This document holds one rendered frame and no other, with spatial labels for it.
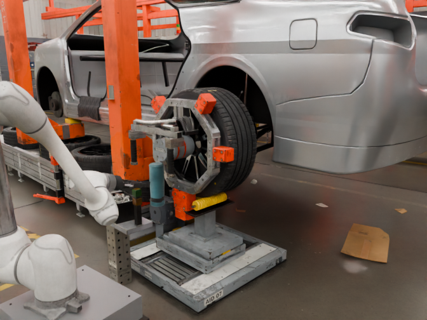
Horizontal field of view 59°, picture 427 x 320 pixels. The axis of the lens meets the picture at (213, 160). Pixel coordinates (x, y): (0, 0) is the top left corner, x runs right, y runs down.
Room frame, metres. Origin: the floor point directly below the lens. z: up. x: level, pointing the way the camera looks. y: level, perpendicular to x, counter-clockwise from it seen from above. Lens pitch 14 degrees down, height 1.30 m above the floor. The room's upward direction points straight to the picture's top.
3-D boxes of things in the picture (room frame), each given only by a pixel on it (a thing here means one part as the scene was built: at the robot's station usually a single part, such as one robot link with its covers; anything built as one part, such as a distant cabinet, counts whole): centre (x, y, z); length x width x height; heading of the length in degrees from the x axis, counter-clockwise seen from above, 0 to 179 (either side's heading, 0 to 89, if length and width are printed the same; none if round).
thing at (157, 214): (2.60, 0.26, 0.26); 0.42 x 0.18 x 0.35; 135
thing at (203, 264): (2.33, 0.09, 0.13); 0.50 x 0.36 x 0.10; 45
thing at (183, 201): (2.20, 0.15, 0.48); 0.16 x 0.12 x 0.17; 135
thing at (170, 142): (1.91, 0.20, 0.93); 0.09 x 0.05 x 0.05; 135
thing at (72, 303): (1.29, 0.60, 0.43); 0.22 x 0.18 x 0.06; 59
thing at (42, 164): (3.46, 1.46, 0.28); 2.47 x 0.09 x 0.22; 45
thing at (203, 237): (2.29, 0.06, 0.32); 0.40 x 0.30 x 0.28; 45
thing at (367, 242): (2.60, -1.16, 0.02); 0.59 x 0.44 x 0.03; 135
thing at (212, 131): (2.17, 0.18, 0.85); 0.54 x 0.07 x 0.54; 45
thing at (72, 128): (4.15, 1.72, 0.69); 0.52 x 0.17 x 0.35; 135
